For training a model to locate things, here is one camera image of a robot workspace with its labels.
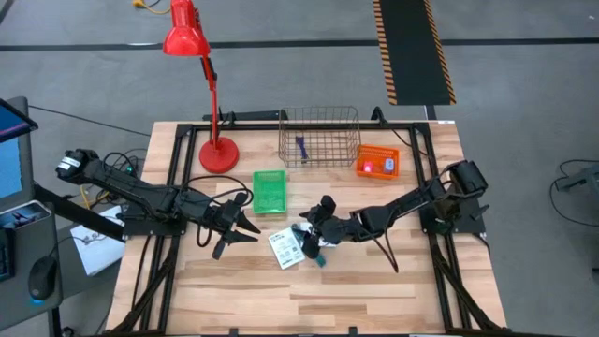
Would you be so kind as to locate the small light blue item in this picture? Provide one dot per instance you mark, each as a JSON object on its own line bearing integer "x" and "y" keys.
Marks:
{"x": 389, "y": 165}

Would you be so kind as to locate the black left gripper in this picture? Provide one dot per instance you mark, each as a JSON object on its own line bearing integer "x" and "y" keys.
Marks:
{"x": 223, "y": 219}

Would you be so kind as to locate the black computer mouse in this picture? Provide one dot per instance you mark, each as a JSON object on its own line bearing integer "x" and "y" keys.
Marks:
{"x": 42, "y": 278}

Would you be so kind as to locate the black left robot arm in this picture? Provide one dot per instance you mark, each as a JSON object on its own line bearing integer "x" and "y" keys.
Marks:
{"x": 121, "y": 185}

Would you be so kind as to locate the black yellow striped floor mat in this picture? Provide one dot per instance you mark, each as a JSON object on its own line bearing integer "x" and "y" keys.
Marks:
{"x": 414, "y": 51}

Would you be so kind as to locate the white paper booklet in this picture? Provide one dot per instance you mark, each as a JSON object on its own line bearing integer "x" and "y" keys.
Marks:
{"x": 96, "y": 250}

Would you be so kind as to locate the small pink item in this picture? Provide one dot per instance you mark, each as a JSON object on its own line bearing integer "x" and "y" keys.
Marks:
{"x": 368, "y": 167}

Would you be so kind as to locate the black aluminium frame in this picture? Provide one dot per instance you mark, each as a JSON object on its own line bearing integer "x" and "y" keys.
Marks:
{"x": 442, "y": 281}

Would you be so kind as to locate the dark blue pen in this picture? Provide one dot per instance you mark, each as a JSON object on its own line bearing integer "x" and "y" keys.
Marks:
{"x": 302, "y": 147}

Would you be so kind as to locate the black diagonal bar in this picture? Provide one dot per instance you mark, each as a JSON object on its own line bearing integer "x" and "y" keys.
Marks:
{"x": 79, "y": 213}

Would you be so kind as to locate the red desk lamp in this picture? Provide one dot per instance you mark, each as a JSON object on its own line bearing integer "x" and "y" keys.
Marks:
{"x": 187, "y": 33}

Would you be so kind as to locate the white card with QR code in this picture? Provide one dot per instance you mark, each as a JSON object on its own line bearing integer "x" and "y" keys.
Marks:
{"x": 286, "y": 248}

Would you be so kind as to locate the black power strip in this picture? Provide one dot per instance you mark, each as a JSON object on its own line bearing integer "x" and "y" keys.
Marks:
{"x": 129, "y": 168}

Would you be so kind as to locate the grey box with tools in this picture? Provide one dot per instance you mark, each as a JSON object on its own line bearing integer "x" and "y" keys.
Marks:
{"x": 25, "y": 216}

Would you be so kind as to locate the green plastic bin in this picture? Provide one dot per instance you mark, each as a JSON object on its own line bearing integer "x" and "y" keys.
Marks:
{"x": 269, "y": 192}

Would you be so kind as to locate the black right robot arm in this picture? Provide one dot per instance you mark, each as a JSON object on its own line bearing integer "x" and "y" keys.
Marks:
{"x": 407, "y": 206}

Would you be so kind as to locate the grey floor stand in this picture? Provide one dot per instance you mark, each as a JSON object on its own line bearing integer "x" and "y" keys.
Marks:
{"x": 580, "y": 180}

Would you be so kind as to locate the teal pen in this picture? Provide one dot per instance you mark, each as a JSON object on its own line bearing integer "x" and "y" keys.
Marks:
{"x": 321, "y": 262}

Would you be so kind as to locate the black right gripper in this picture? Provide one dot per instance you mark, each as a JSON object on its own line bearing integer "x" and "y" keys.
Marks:
{"x": 341, "y": 228}

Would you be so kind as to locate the orange plastic bin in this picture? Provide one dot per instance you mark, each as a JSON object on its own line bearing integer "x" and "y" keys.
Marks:
{"x": 378, "y": 154}

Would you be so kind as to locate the computer monitor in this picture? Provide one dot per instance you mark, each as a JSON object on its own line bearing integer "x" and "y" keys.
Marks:
{"x": 11, "y": 168}

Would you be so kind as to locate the black keyboard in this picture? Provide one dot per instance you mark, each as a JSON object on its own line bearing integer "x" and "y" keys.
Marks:
{"x": 5, "y": 255}

